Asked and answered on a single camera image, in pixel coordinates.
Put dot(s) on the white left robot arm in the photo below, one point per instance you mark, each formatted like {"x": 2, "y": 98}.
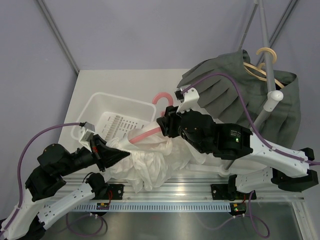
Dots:
{"x": 31, "y": 218}

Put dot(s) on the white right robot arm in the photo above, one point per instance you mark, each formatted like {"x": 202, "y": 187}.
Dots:
{"x": 287, "y": 169}

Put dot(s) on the grey clothes rack pole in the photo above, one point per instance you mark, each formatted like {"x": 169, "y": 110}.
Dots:
{"x": 273, "y": 96}

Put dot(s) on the white rack base foot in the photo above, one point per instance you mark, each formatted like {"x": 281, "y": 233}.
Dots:
{"x": 224, "y": 173}

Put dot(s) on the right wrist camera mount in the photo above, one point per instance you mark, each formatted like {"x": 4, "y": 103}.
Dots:
{"x": 188, "y": 99}

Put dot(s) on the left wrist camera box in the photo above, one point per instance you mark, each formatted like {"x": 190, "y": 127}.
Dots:
{"x": 87, "y": 130}

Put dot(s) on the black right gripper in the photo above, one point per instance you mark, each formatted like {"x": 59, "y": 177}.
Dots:
{"x": 167, "y": 123}

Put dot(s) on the grey pleated skirt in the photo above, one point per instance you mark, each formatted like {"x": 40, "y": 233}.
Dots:
{"x": 230, "y": 86}

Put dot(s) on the beige wooden hanger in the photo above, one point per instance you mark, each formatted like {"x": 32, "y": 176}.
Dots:
{"x": 259, "y": 68}

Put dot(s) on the white skirt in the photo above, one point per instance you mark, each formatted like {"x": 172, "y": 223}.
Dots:
{"x": 153, "y": 160}

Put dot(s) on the aluminium mounting rail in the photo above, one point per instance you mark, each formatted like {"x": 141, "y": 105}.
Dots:
{"x": 186, "y": 189}

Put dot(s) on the white plastic basket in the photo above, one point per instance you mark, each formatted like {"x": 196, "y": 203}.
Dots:
{"x": 114, "y": 116}

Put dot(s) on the pink plastic hanger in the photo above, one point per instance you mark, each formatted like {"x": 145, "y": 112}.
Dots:
{"x": 170, "y": 101}

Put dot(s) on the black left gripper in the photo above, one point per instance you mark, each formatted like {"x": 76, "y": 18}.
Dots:
{"x": 104, "y": 154}

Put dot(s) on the white slotted cable duct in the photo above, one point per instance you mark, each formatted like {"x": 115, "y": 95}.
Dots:
{"x": 152, "y": 207}

